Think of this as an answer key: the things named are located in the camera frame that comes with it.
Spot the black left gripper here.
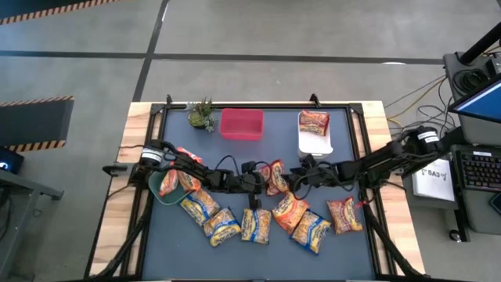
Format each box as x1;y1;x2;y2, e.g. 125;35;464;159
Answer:
229;160;272;211

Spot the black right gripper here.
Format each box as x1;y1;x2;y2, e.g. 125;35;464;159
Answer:
282;154;342;193

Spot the blue Maruchan noodle pack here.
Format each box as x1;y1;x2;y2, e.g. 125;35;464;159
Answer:
240;207;272;246
290;209;333;255
202;206;243;248
178;188;222;227

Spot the red Maruchan noodle pack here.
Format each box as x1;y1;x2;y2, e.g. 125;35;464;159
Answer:
326;195;364;236

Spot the white plastic bin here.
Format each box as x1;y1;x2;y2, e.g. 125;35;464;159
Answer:
297;110;334;160

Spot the red plastic bin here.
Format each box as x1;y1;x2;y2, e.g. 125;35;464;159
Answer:
218;107;265;142

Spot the potted green succulent plant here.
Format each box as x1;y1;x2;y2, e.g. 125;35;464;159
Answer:
186;97;219;133

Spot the teal plastic bin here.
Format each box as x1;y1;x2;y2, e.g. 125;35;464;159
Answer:
147;170;189;207

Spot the white SA3 sign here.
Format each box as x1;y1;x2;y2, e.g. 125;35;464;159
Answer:
410;157;458;204

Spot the black stand beam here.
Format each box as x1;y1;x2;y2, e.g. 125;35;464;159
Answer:
440;125;469;157

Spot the black keyboard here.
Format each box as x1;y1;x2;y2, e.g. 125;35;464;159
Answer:
456;150;501;193

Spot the grey equipment cart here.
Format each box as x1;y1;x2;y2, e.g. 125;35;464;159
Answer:
442;49;501;236

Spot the monitor with blue screen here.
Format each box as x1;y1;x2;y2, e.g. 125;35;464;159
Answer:
448;73;501;125

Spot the black pole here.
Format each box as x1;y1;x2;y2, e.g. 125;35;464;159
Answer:
458;23;501;66

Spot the grey metal desk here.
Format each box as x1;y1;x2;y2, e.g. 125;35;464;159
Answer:
0;168;65;275

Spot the dark hazard-striped mat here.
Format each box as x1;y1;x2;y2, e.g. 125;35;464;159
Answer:
0;0;118;25
0;95;75;154

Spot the black device with blue light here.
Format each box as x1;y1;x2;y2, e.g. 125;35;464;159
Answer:
0;146;25;175

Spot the black table frame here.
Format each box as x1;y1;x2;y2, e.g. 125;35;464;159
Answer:
84;92;431;282

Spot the coiled black cable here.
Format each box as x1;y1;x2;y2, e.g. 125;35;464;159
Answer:
452;68;490;94

